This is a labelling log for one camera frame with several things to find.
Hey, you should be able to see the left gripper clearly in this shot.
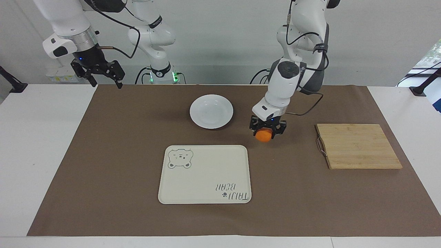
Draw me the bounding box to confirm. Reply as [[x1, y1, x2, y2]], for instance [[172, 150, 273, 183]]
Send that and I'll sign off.
[[249, 115, 287, 139]]

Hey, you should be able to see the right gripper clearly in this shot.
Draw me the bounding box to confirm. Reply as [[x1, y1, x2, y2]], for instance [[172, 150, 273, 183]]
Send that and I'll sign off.
[[70, 44, 125, 90]]

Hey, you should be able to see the orange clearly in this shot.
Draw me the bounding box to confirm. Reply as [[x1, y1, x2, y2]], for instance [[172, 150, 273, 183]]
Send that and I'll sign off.
[[255, 128, 273, 143]]

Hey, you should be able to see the white round plate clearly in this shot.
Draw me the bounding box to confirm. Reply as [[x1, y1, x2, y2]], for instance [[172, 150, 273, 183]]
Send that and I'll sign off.
[[189, 94, 234, 130]]

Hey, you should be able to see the white tray with bear print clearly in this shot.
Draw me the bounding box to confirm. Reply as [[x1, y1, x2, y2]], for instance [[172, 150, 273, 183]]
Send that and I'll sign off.
[[158, 145, 252, 205]]

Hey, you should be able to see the black stand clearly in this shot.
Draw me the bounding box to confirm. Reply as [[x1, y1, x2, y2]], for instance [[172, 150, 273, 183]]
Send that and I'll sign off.
[[0, 65, 28, 94], [409, 68, 441, 96]]

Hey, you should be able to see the wooden cutting board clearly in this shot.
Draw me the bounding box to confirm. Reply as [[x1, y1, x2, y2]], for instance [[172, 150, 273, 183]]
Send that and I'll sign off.
[[315, 124, 403, 170]]

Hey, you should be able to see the black cable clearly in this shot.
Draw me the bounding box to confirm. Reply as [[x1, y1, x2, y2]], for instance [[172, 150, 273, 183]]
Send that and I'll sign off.
[[249, 69, 273, 85], [134, 67, 152, 85], [396, 61, 441, 87], [84, 0, 141, 59], [285, 0, 330, 116]]

